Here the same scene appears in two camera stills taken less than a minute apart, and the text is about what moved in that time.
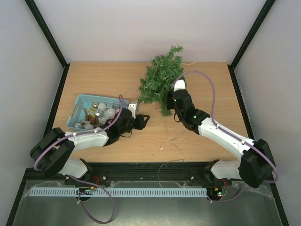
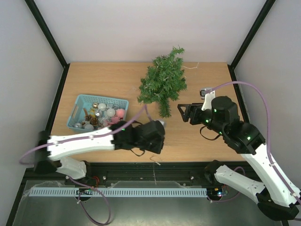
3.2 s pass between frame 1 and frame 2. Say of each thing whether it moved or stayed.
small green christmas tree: stayed
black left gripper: moved
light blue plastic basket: stayed
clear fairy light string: moved
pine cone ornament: stayed
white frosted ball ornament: stayed
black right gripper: moved
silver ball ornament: stayed
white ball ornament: stayed
